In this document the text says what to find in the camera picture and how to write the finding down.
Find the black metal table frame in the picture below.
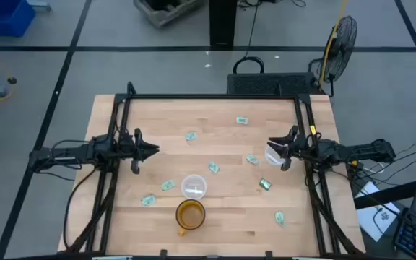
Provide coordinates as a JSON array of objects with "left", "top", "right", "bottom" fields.
[{"left": 58, "top": 82, "right": 366, "bottom": 260}]

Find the black upright column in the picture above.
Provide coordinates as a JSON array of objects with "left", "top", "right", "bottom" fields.
[{"left": 209, "top": 0, "right": 238, "bottom": 51}]

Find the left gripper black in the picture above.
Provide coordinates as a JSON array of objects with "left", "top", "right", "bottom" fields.
[{"left": 118, "top": 127, "right": 160, "bottom": 175}]

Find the blue plastic bin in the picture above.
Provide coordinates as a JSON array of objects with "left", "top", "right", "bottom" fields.
[{"left": 0, "top": 0, "right": 36, "bottom": 38}]

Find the black beam beside table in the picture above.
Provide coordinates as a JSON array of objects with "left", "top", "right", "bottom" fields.
[{"left": 353, "top": 174, "right": 416, "bottom": 211}]

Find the yellow hanging cable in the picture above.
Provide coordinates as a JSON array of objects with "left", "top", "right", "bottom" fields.
[{"left": 318, "top": 0, "right": 350, "bottom": 88}]

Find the long black frame cable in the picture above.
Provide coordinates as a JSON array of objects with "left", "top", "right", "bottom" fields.
[{"left": 62, "top": 165, "right": 101, "bottom": 251}]

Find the clear round plastic container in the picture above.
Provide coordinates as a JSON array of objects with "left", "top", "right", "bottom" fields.
[
  {"left": 264, "top": 142, "right": 290, "bottom": 167},
  {"left": 181, "top": 174, "right": 208, "bottom": 200}
]

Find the yellow speckled enamel mug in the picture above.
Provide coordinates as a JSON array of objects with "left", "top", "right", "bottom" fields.
[{"left": 175, "top": 199, "right": 207, "bottom": 238}]

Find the black floor cable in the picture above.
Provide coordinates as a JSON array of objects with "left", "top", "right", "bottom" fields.
[{"left": 232, "top": 0, "right": 267, "bottom": 75}]

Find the white paper sheet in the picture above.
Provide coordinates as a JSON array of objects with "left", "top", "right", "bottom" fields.
[{"left": 354, "top": 180, "right": 401, "bottom": 243}]

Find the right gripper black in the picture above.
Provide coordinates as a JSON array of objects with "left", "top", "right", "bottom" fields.
[{"left": 266, "top": 125, "right": 311, "bottom": 172}]

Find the black floor fan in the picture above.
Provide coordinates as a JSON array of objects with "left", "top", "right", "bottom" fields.
[{"left": 308, "top": 15, "right": 358, "bottom": 98}]

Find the grey moulded tray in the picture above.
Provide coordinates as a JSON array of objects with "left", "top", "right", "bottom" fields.
[{"left": 133, "top": 0, "right": 206, "bottom": 29}]

